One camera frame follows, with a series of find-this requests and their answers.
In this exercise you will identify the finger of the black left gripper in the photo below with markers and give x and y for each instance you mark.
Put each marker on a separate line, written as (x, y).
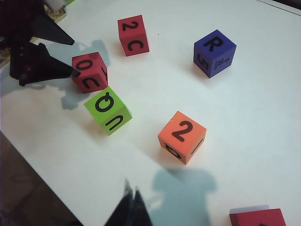
(47, 30)
(37, 66)

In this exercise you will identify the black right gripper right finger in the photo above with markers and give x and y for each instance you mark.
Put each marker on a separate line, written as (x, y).
(141, 214)

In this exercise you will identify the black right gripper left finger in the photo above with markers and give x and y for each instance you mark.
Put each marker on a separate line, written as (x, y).
(122, 212)

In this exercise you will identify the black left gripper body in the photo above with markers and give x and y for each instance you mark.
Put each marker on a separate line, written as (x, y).
(16, 21)

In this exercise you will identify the red block with U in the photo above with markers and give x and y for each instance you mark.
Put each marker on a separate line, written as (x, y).
(96, 58)

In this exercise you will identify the orange block with Q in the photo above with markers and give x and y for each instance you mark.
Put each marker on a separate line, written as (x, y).
(169, 127)

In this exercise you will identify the red block with C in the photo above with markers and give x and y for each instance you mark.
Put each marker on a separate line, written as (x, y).
(141, 23)

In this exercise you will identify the red block with Y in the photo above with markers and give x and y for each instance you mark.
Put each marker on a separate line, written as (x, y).
(258, 219)

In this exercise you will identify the small brass-coloured object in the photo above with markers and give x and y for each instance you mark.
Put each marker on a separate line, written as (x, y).
(57, 14)

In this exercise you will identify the green block with O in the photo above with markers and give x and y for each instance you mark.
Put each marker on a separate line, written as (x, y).
(68, 2)

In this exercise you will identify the green block with 5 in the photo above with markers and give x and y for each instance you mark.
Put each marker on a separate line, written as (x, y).
(117, 103)

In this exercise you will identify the purple block with R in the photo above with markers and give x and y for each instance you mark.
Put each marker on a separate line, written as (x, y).
(225, 49)

